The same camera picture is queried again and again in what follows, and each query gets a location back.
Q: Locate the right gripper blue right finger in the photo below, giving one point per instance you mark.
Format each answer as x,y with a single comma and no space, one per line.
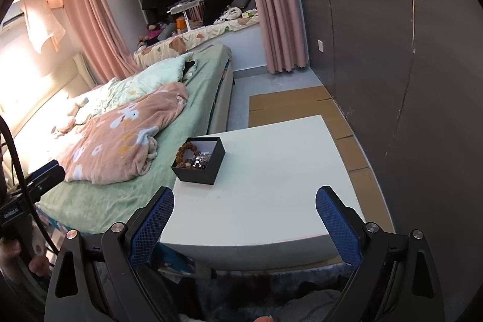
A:
343,225

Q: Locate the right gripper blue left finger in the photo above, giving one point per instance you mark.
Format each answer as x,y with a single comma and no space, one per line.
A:
147,225

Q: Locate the black jewelry box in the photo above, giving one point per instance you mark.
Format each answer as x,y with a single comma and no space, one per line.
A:
198,160

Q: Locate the person's left hand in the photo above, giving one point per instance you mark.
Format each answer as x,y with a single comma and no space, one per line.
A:
29,253

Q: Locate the green bed sheet mattress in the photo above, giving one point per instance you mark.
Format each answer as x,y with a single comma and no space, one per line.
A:
92,209

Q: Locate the pink floral fleece blanket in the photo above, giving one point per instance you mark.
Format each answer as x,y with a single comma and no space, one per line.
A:
120,145

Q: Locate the beige bed base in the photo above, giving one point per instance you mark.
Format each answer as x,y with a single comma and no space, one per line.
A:
220,112

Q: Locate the flat brown cardboard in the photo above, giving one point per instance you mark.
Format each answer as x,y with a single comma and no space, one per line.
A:
301,103

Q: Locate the light green quilt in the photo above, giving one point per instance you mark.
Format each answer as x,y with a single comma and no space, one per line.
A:
117,93

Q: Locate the hanging white towel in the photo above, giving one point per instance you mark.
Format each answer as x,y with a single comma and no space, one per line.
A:
41,24

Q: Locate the floral window seat cushion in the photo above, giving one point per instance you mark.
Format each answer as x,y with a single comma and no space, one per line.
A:
186,42

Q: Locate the pink curtain left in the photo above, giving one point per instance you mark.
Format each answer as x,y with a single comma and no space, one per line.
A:
100,39

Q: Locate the dark wood wardrobe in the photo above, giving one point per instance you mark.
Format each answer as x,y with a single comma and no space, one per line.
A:
407,75

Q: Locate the small white folding table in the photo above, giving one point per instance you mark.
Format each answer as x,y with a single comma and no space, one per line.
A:
183,8

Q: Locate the white wall switch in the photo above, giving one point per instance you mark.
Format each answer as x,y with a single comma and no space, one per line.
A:
320,46

